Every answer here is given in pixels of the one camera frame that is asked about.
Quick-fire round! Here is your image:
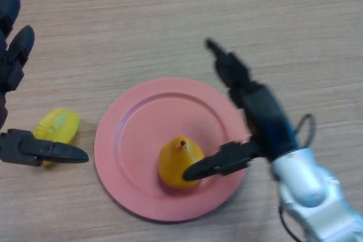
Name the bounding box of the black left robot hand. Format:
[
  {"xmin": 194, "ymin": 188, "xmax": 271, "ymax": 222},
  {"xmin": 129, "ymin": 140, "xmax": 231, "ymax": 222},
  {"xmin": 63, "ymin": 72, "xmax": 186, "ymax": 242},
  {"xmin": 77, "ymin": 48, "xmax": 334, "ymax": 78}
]
[{"xmin": 0, "ymin": 0, "xmax": 90, "ymax": 167}]

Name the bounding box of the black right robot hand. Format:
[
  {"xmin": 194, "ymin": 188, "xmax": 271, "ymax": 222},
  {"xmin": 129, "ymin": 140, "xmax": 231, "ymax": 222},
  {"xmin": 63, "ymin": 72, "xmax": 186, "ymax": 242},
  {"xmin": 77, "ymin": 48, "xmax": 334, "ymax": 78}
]
[{"xmin": 183, "ymin": 37, "xmax": 301, "ymax": 182}]

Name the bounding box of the yellow orange pear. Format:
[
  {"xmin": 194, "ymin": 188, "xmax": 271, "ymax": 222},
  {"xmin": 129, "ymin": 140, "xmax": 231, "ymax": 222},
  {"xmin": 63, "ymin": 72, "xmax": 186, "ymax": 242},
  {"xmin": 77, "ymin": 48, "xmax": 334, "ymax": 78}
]
[{"xmin": 158, "ymin": 135, "xmax": 205, "ymax": 189}]

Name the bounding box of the pink round plate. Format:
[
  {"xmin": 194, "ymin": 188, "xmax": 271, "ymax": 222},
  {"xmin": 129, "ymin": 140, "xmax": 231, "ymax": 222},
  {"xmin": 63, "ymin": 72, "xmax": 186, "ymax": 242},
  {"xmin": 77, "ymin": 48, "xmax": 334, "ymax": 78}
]
[{"xmin": 94, "ymin": 77, "xmax": 251, "ymax": 224}]

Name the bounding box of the yellow starfruit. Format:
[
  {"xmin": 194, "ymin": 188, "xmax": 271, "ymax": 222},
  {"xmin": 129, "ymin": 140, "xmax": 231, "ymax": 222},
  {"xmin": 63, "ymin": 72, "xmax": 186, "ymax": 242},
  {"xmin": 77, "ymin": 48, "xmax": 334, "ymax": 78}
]
[{"xmin": 33, "ymin": 108, "xmax": 80, "ymax": 168}]

